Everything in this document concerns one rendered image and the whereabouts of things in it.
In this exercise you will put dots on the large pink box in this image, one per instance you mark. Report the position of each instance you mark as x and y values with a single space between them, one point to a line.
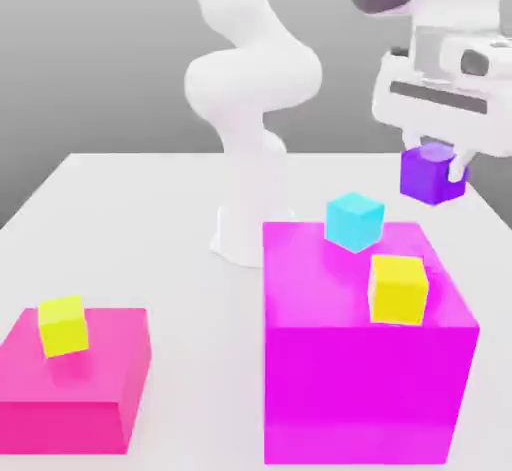
68 391

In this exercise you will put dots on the small lime yellow cube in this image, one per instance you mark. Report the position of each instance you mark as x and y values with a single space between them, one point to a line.
64 329

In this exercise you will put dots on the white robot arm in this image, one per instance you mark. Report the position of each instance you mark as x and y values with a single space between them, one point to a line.
256 79

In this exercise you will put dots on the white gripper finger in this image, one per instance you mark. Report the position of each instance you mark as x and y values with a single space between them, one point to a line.
411 140
458 167

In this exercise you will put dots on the small cyan cube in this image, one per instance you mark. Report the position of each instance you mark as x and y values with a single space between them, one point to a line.
354 221

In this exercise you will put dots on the large magenta box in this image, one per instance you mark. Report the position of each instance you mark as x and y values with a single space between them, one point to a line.
360 379

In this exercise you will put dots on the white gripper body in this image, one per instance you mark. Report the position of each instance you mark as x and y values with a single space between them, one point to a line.
404 107

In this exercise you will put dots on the small purple cube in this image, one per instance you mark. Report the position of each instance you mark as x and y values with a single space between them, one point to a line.
424 179

